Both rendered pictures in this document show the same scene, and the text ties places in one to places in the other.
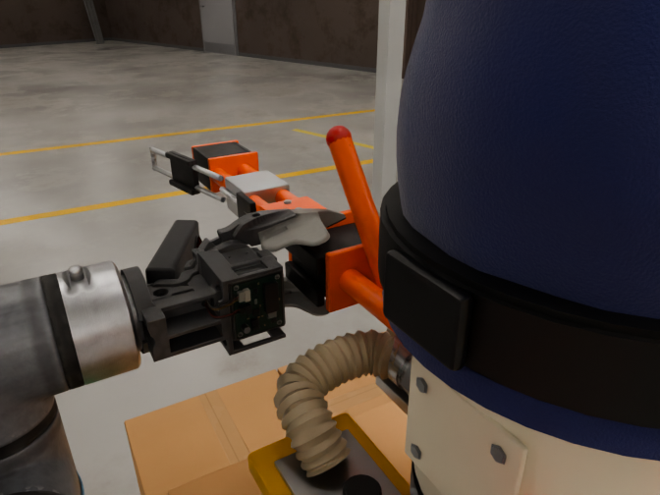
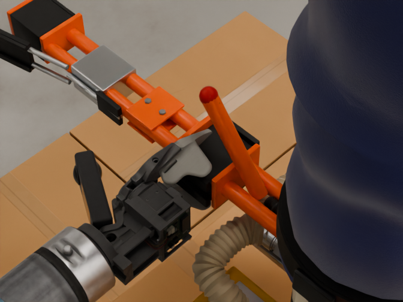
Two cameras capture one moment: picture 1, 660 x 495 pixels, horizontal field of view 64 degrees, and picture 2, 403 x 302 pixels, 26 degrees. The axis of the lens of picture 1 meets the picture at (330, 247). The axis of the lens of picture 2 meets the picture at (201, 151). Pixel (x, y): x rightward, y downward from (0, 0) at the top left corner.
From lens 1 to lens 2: 0.70 m
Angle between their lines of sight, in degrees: 28
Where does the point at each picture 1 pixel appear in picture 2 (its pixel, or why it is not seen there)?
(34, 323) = (65, 292)
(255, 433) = (74, 213)
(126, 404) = not seen: outside the picture
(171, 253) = (100, 200)
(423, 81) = (309, 217)
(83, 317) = (87, 278)
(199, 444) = (19, 238)
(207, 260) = (138, 210)
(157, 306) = (120, 254)
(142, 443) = not seen: outside the picture
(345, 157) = (217, 114)
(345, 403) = not seen: hidden behind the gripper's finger
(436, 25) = (314, 201)
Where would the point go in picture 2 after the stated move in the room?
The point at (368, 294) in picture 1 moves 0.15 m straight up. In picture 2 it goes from (247, 205) to (253, 127)
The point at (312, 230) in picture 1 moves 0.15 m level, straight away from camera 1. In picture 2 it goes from (197, 160) to (164, 75)
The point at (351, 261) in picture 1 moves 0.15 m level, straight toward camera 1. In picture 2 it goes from (228, 178) to (258, 281)
